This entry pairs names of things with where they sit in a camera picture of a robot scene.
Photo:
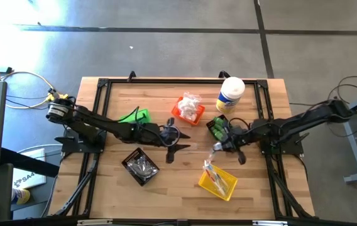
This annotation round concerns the bagged black round pad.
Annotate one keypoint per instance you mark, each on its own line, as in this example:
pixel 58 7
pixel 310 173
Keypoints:
pixel 148 171
pixel 139 166

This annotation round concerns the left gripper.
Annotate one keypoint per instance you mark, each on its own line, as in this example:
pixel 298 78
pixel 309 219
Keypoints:
pixel 166 136

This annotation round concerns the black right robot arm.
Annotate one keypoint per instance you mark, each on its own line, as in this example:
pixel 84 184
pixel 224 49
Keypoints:
pixel 301 122

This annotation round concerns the orange plastic basket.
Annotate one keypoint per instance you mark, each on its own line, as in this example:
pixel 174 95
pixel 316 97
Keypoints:
pixel 175 111

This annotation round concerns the bagged red white toothbrush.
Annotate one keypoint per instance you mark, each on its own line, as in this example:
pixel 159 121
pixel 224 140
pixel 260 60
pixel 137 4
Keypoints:
pixel 212 175

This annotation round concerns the yellow plug connector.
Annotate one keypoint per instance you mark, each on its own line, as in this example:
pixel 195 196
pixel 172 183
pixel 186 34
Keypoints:
pixel 52 96

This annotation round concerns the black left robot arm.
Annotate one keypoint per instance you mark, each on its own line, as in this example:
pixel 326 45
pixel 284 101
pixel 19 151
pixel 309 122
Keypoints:
pixel 103 124

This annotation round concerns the black plastic basket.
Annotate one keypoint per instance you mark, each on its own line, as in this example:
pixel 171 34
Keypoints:
pixel 129 158
pixel 210 124

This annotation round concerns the yellow plastic basket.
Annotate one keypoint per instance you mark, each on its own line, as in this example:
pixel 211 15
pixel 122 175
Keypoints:
pixel 206 185

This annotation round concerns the black stand beam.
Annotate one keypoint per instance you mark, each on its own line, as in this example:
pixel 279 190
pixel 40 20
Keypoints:
pixel 30 163

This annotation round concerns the bagged white cotton balls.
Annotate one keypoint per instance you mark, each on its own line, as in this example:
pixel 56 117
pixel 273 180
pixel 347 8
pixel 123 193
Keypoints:
pixel 184 108
pixel 192 99
pixel 192 116

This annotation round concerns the Lysol wipes canister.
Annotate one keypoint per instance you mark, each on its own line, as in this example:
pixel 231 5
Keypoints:
pixel 230 94

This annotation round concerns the silver bracket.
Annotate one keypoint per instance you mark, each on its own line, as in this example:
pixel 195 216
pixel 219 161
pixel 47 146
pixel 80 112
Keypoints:
pixel 95 222
pixel 269 223

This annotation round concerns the green plastic basket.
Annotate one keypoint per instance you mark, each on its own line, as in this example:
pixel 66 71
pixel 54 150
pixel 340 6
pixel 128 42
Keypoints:
pixel 144 114

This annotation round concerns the white printed box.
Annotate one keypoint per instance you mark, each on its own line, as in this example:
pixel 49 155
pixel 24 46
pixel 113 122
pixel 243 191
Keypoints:
pixel 27 179

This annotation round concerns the black aluminium table frame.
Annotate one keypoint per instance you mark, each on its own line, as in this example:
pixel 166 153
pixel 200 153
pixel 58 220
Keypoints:
pixel 181 81

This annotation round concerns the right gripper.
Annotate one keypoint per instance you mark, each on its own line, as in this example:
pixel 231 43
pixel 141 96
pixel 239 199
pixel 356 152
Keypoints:
pixel 239 138

